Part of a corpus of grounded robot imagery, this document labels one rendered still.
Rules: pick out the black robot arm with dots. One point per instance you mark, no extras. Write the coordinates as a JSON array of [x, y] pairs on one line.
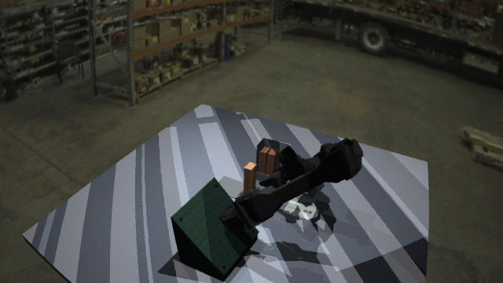
[[334, 163]]

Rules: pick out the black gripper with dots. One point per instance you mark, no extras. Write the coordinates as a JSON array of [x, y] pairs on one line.
[[281, 175]]

